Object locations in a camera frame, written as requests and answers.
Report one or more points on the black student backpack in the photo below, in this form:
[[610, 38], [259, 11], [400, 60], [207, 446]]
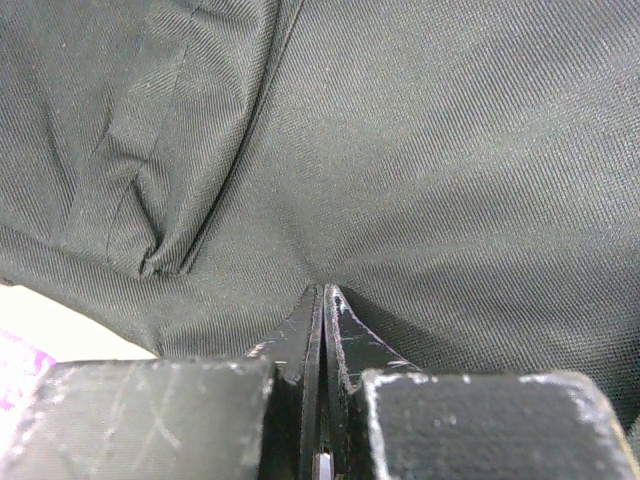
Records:
[[466, 171]]

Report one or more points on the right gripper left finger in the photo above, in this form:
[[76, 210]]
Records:
[[247, 417]]

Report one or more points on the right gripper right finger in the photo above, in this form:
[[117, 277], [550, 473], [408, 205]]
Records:
[[390, 419]]

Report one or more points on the purple 52-storey treehouse book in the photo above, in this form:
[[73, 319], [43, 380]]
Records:
[[22, 366]]

